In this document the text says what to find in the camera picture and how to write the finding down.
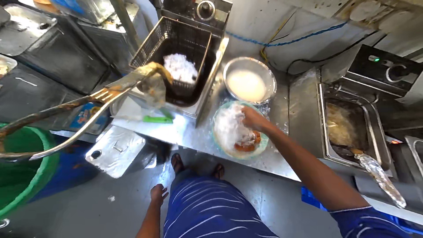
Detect person's right hand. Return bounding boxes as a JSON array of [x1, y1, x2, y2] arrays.
[[241, 106, 272, 134]]

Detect person's left hand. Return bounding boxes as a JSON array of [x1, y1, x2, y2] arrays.
[[150, 184, 169, 205]]

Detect person's left forearm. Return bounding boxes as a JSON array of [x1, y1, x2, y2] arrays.
[[136, 200, 162, 238]]

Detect person's right forearm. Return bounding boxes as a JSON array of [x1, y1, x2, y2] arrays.
[[265, 123, 372, 212]]

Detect white flour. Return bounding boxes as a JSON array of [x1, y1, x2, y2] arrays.
[[214, 104, 256, 151]]

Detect creamy white batter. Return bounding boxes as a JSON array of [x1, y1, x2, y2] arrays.
[[227, 69, 266, 102]]

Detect person's legs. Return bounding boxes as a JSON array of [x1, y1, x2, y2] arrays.
[[171, 153, 226, 186]]

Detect red marinated meat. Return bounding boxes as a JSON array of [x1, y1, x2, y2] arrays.
[[234, 130, 262, 152]]

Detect pale green mixing bowl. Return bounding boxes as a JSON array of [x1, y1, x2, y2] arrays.
[[212, 100, 270, 160]]

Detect steel mixing bowl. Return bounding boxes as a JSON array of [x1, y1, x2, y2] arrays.
[[223, 57, 277, 105]]

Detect person's body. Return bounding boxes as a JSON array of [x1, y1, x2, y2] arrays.
[[163, 176, 281, 238]]

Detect steel worktable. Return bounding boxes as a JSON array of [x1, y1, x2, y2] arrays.
[[111, 63, 326, 183]]

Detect deep fryer with round knob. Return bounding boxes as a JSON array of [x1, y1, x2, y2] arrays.
[[132, 0, 233, 128]]

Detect metal container with holed lid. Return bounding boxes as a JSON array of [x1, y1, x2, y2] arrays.
[[85, 124, 157, 179]]

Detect pile of white coated food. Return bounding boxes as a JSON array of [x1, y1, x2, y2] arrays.
[[163, 54, 199, 84]]

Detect blue plastic barrel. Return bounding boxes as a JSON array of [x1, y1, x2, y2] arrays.
[[27, 132, 100, 203]]

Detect blue plastic crate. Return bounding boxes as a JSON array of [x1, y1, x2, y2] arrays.
[[301, 186, 328, 211]]

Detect metal tin with blue label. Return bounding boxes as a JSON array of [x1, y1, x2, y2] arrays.
[[64, 99, 111, 135]]

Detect large green tub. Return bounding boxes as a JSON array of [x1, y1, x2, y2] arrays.
[[0, 123, 60, 219]]

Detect deep fryer with green light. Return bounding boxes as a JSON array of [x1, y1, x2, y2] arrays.
[[317, 44, 423, 179]]

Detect large dark metal tin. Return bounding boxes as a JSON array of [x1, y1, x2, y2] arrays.
[[19, 15, 111, 96]]

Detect clear blue plastic bag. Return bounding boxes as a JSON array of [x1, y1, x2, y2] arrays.
[[50, 0, 115, 25]]

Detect large grey metal tin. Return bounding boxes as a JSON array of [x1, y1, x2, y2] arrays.
[[0, 3, 58, 57]]

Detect knife with green handle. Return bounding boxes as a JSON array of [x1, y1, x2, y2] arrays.
[[111, 115, 174, 124]]

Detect blue twisted cord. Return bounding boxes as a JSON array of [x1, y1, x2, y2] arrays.
[[225, 20, 349, 47]]

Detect yellow cable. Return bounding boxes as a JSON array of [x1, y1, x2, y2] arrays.
[[260, 11, 296, 63]]

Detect black cable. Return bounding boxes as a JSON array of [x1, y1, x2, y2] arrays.
[[286, 30, 379, 75]]

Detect wire fryer basket with handle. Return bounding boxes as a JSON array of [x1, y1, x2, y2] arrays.
[[0, 17, 213, 162]]

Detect metal post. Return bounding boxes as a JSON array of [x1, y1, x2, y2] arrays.
[[110, 0, 142, 54]]

